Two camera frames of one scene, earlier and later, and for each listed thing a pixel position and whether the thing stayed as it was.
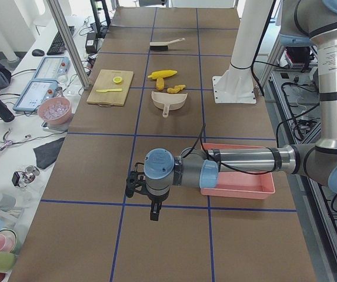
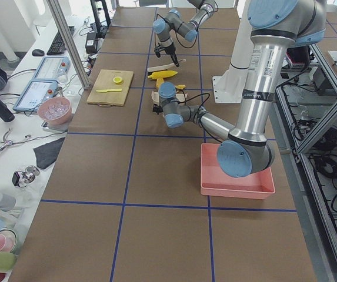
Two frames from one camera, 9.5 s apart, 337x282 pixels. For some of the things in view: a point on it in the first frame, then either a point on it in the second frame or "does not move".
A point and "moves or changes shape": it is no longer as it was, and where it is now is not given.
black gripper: [134, 182] to [157, 108]
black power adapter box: [90, 43] does not move
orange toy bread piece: [160, 84] does not move
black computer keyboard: [57, 46] does not move
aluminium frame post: [69, 43] does not move
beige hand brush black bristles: [163, 46] moves or changes shape
